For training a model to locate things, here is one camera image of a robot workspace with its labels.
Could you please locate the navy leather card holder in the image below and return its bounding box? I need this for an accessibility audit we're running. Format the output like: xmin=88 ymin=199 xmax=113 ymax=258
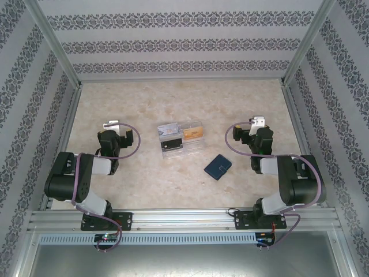
xmin=204 ymin=154 xmax=232 ymax=182

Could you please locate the silver blue credit card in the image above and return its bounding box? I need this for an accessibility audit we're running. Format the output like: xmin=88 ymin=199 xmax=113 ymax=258
xmin=157 ymin=123 xmax=181 ymax=138

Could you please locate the black credit card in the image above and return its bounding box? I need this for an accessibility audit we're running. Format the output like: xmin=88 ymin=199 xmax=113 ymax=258
xmin=160 ymin=138 xmax=183 ymax=152

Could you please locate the orange credit card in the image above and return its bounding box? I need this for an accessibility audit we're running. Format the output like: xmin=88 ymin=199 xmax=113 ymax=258
xmin=183 ymin=126 xmax=204 ymax=141

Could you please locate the clear plastic card tray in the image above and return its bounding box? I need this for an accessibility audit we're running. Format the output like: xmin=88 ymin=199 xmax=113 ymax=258
xmin=157 ymin=119 xmax=206 ymax=161

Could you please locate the grey metal sheet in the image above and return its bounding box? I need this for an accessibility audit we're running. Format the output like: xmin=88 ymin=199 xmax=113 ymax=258
xmin=21 ymin=230 xmax=354 ymax=277

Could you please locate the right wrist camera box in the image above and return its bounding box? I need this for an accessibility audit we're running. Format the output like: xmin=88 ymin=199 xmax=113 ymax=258
xmin=249 ymin=116 xmax=266 ymax=136

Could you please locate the aluminium side rail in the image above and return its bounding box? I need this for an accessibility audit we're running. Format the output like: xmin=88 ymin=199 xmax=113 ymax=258
xmin=39 ymin=83 xmax=84 ymax=211
xmin=281 ymin=82 xmax=329 ymax=208

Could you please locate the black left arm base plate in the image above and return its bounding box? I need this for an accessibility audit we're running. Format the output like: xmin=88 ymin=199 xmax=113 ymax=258
xmin=80 ymin=212 xmax=134 ymax=231

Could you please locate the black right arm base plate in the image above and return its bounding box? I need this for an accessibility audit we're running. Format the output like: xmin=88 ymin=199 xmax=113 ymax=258
xmin=234 ymin=210 xmax=288 ymax=230

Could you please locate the aluminium mounting rail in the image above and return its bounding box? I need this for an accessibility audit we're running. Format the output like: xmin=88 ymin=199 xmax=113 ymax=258
xmin=27 ymin=208 xmax=344 ymax=232

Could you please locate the white slotted cable duct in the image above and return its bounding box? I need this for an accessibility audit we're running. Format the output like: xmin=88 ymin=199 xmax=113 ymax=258
xmin=39 ymin=233 xmax=258 ymax=246

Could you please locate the aluminium frame post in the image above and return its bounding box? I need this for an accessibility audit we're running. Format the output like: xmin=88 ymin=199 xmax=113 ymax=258
xmin=27 ymin=0 xmax=83 ymax=87
xmin=281 ymin=0 xmax=338 ymax=87

